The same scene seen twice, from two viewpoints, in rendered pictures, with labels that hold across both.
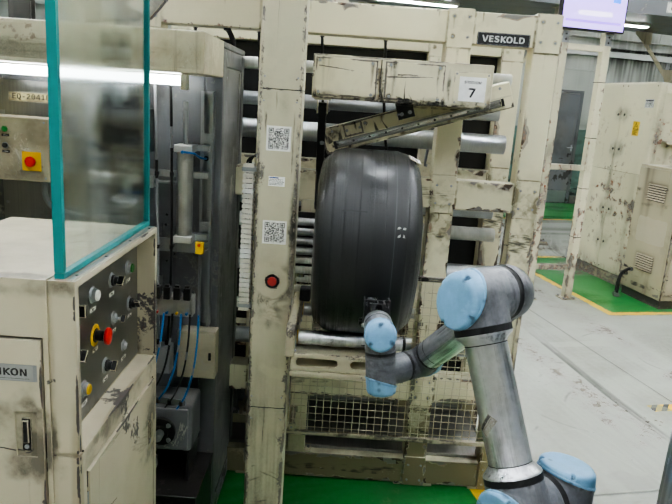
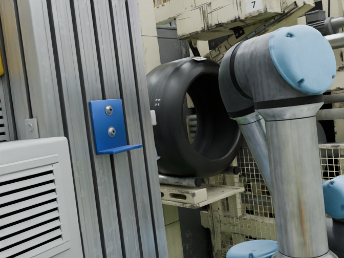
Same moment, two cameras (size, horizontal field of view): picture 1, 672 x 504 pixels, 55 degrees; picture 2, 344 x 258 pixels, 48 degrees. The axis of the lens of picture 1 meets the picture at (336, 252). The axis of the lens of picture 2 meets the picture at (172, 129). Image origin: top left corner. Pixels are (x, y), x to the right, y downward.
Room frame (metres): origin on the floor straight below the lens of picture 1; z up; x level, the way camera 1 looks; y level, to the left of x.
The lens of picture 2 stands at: (0.67, -1.49, 1.25)
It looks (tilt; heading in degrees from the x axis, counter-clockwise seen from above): 3 degrees down; 48
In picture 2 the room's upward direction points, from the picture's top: 7 degrees counter-clockwise
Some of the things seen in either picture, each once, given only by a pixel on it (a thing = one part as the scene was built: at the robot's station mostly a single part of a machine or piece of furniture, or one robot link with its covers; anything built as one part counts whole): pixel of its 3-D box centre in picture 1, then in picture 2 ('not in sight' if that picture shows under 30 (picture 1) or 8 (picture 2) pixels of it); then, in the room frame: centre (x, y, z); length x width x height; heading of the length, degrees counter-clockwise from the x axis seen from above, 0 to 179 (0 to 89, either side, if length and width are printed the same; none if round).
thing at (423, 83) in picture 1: (399, 82); (231, 15); (2.35, -0.18, 1.71); 0.61 x 0.25 x 0.15; 90
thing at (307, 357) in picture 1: (346, 359); (174, 193); (1.91, -0.06, 0.84); 0.36 x 0.09 x 0.06; 90
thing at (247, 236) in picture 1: (248, 237); not in sight; (2.00, 0.28, 1.19); 0.05 x 0.04 x 0.48; 0
